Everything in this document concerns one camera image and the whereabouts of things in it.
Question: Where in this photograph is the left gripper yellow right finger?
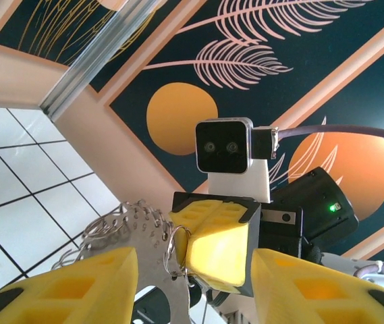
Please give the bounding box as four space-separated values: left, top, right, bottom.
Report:
250 248 384 324

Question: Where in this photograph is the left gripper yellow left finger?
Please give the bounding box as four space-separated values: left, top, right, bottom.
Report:
0 246 138 324

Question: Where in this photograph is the metal split key ring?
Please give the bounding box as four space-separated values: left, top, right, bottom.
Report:
163 223 193 281

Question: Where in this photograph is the metal numbered plate with rings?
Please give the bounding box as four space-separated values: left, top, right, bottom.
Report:
50 198 213 324

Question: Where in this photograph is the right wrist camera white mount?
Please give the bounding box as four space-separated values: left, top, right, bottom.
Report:
194 117 273 205

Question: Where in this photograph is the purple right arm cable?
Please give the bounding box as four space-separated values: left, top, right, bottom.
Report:
252 124 384 278

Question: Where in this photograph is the aluminium corner post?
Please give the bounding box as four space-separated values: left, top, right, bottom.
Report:
39 0 167 119

